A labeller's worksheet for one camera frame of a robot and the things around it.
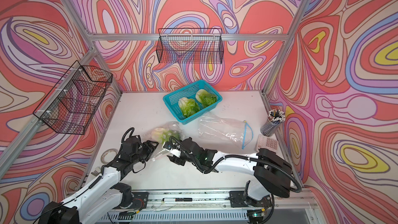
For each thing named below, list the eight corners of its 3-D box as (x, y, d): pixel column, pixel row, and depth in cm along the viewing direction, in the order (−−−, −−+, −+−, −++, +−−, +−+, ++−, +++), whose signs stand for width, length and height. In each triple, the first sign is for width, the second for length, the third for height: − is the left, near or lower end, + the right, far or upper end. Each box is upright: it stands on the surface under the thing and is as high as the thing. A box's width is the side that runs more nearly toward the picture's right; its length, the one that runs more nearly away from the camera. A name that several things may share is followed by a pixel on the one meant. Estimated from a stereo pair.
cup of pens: (259, 133, 98) (269, 118, 85) (261, 124, 103) (271, 107, 89) (273, 138, 96) (284, 123, 82) (274, 128, 101) (285, 112, 87)
